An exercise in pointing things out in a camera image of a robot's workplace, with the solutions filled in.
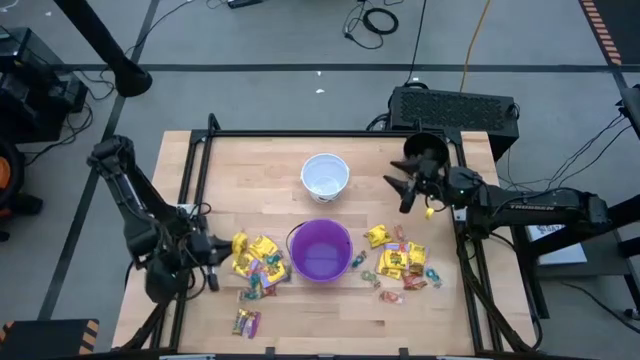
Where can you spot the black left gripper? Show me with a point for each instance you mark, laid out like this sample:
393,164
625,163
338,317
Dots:
205,247

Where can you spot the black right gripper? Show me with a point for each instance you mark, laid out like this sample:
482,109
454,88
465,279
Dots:
430,175

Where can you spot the clear-wrapped blue gummy candy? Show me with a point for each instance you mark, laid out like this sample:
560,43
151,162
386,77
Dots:
273,260
358,258

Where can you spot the purple and yellow candy pack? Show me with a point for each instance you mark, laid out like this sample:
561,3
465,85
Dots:
246,323

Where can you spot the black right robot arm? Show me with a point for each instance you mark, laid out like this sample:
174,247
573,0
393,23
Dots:
540,202

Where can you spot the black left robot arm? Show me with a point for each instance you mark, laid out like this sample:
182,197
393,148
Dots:
125,185

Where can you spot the black skull-print halloween bucket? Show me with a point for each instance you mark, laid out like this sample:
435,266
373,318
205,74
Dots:
425,140

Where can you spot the white ghost-face halloween bucket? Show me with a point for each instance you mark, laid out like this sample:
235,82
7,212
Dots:
325,172

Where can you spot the purple halloween bucket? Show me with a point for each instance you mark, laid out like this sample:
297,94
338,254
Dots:
320,255

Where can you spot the black computer case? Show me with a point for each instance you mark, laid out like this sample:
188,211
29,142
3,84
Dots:
450,112

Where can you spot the white printed sheet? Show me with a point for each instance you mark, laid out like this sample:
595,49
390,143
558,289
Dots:
560,250

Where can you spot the black mat with hazard stripe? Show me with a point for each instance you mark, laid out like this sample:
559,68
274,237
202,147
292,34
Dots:
45,340
625,25

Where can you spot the black side stand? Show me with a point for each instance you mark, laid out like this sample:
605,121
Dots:
605,260

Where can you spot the black gantry beam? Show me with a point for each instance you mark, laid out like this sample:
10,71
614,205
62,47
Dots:
625,212

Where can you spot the orange and black machine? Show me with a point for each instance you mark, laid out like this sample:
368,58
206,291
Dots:
5,180

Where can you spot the black power strip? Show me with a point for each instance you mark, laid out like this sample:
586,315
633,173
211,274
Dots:
245,3

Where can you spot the black pole with round base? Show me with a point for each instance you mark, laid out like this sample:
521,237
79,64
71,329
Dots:
100,40

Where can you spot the black equipment cases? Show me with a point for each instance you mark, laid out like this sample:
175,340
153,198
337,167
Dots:
30,85

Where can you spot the black aluminium table frame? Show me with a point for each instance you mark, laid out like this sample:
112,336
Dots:
325,133

